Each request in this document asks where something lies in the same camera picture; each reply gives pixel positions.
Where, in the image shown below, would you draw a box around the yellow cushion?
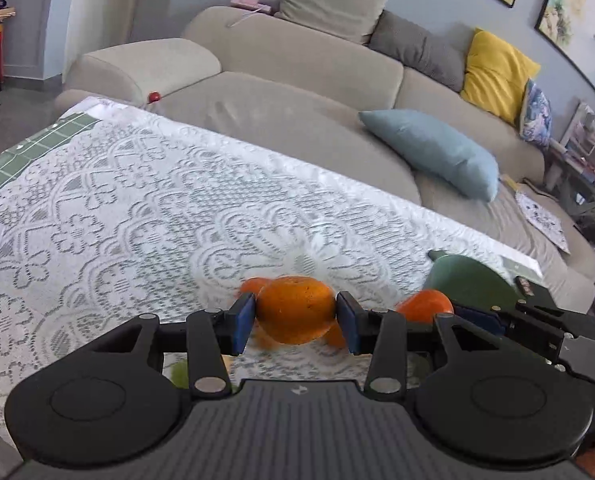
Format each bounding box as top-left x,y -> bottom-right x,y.
459,28 -> 542,127

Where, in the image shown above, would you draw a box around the light blue cushion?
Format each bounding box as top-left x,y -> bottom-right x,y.
358,108 -> 501,204

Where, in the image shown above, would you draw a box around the pink flat box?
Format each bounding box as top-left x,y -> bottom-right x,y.
229,0 -> 274,16

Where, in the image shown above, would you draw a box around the floral patterned paper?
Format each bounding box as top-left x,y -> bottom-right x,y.
514,190 -> 572,255

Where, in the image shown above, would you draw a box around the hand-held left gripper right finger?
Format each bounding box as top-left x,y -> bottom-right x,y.
336,291 -> 483,395

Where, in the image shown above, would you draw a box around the grey cushion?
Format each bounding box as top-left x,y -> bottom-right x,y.
369,10 -> 474,94

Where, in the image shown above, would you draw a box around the green plate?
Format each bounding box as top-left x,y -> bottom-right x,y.
426,249 -> 522,312

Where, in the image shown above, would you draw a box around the blue patterned cushion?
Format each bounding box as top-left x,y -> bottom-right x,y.
519,79 -> 553,149

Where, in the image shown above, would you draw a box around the beige sofa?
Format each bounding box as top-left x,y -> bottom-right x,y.
54,5 -> 595,317

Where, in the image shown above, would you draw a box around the green checked cloth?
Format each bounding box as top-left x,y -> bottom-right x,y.
0,111 -> 104,209

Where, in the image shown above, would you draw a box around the small green fruit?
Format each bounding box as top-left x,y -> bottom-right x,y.
169,362 -> 190,390

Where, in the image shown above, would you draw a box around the white door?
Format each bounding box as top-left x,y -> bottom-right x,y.
70,0 -> 148,63

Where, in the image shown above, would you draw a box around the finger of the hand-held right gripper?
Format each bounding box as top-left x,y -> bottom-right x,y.
515,301 -> 595,341
450,303 -> 567,369

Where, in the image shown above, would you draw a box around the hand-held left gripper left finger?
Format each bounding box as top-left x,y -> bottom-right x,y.
84,293 -> 256,397

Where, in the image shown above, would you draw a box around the white lace tablecloth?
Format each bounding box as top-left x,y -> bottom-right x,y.
0,96 -> 545,433

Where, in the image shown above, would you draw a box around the cluttered side table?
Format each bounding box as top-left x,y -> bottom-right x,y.
545,101 -> 595,243

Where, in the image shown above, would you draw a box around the large orange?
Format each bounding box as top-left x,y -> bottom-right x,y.
254,275 -> 338,346

